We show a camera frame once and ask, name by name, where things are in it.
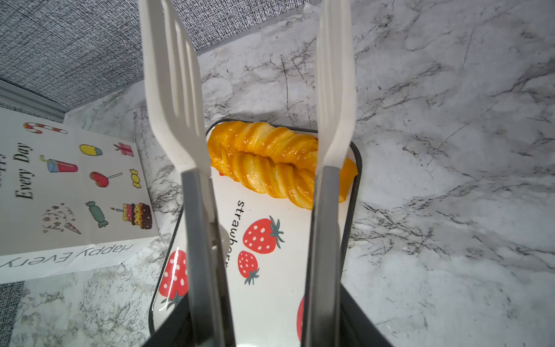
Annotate aluminium frame struts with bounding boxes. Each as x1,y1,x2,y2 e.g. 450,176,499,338
1,80,69,123

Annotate white and steel tongs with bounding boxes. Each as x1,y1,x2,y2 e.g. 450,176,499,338
139,1,356,346

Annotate long twisted bread loaf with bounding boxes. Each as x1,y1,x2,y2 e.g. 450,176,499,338
207,121,359,211

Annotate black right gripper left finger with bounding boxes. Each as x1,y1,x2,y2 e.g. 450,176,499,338
144,296,191,347

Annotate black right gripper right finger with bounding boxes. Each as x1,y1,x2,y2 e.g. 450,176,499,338
340,285,393,347

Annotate white strawberry tray black rim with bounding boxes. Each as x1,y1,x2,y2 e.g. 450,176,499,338
148,119,364,347

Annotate white paper gift bag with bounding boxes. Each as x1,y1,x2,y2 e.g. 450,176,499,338
1,109,158,283

